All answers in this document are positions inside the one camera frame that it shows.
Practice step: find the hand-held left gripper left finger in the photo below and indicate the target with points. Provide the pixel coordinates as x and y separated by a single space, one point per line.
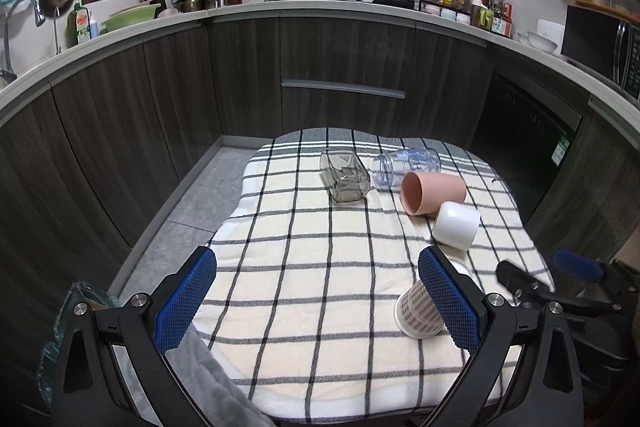
186 302

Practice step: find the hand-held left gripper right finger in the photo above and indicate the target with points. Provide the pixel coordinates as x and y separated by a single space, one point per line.
450 302

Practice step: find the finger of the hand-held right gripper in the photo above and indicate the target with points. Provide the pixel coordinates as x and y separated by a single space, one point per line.
515 278
575 263

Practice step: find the striped paper cup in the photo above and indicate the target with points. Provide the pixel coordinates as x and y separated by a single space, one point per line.
415 309

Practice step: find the white cup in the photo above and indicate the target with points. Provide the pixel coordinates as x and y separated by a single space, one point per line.
457 224

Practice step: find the pink cup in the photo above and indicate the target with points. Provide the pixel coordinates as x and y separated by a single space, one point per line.
440 192

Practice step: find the clear cup with blue print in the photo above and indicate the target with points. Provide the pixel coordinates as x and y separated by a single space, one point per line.
407 166

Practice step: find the grey transparent square cup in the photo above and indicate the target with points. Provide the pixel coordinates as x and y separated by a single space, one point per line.
345 179

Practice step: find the grey cloth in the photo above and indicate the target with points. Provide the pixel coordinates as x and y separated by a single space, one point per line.
215 387

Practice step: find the clear plastic bag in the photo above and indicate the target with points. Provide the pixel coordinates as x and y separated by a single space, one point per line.
85 291

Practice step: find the checked cream towel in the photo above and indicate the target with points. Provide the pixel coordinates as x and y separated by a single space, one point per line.
300 257

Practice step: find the black dishwasher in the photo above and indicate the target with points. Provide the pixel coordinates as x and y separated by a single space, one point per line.
520 132

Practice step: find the black microwave oven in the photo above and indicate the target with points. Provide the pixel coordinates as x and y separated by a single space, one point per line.
600 44

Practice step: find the white bowl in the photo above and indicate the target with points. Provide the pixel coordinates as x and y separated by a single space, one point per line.
541 42

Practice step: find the group of sauce bottles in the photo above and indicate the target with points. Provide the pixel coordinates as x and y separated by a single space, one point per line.
495 14

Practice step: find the green plastic basin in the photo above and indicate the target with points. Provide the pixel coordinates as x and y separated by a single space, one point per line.
131 19

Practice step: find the green dish soap bottle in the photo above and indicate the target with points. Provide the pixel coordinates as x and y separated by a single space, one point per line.
79 27

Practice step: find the metal pot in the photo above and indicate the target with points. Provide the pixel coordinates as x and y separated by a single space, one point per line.
195 3

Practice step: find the black cloth on counter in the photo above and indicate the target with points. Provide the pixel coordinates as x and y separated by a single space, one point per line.
392 1

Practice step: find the metal faucet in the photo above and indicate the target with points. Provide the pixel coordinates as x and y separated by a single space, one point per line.
22 4

